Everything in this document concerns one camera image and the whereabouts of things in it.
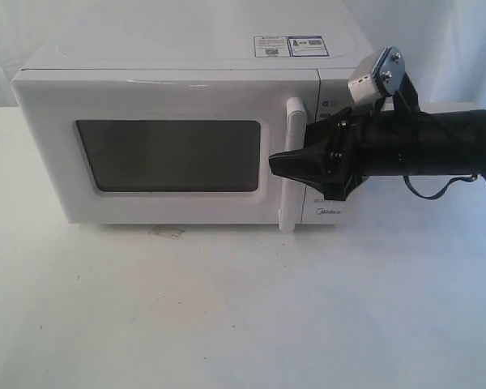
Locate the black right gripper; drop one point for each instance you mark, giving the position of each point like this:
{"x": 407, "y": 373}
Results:
{"x": 328, "y": 162}

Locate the white microwave door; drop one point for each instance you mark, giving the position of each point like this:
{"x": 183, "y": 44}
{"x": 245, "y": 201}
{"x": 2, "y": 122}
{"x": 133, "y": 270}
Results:
{"x": 169, "y": 147}

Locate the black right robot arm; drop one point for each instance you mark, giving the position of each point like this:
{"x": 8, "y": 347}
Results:
{"x": 442, "y": 144}

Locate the white microwave oven body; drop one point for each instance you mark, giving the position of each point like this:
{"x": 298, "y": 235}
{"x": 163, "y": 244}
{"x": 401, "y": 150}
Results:
{"x": 214, "y": 36}

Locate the blue white label sticker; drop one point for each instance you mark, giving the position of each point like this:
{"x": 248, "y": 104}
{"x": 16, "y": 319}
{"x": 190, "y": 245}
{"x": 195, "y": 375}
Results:
{"x": 290, "y": 47}

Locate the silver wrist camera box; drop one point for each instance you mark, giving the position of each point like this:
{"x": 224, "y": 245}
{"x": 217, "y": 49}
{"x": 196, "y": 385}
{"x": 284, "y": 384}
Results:
{"x": 377, "y": 76}

